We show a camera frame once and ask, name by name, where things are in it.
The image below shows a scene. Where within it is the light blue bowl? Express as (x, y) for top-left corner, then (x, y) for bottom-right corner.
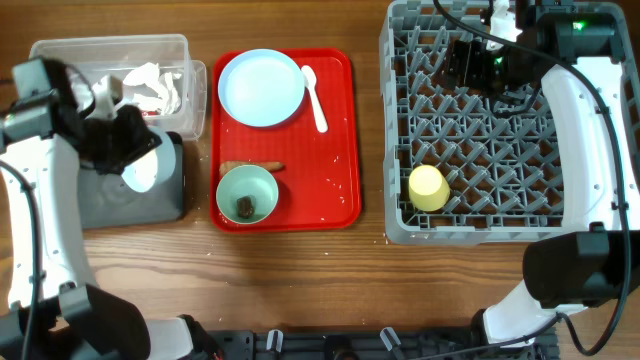
(121, 126), (176, 193)

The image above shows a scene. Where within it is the white tissue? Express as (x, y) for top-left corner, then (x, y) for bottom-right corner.
(123, 62), (183, 115)

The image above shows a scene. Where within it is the yellow plastic cup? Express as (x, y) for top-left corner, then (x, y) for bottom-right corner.
(409, 165), (450, 212)

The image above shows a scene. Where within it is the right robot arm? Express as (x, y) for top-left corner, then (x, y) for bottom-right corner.
(442, 1), (639, 348)

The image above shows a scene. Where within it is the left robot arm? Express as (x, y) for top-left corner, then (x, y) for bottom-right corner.
(1, 57), (197, 359)

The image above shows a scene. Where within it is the clear plastic waste bin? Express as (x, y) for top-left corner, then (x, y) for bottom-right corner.
(30, 34), (207, 141)

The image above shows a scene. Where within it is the grey dishwasher rack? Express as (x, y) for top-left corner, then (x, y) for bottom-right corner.
(379, 0), (640, 248)

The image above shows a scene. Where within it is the black plastic tray bin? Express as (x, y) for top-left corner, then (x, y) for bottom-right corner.
(78, 132), (185, 229)

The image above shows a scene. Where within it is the green bowl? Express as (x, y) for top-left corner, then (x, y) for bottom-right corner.
(216, 166), (279, 225)

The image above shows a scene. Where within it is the dark brown food scrap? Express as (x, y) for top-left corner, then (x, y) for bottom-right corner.
(236, 196), (255, 219)

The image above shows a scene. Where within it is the white plastic spoon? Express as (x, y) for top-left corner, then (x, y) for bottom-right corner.
(301, 65), (328, 133)

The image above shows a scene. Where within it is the light blue plate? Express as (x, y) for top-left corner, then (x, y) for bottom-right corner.
(217, 49), (305, 128)

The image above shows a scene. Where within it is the brown carrot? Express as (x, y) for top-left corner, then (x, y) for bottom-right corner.
(219, 161), (285, 176)

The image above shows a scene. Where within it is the red serving tray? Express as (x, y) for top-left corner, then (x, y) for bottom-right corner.
(210, 48), (362, 233)

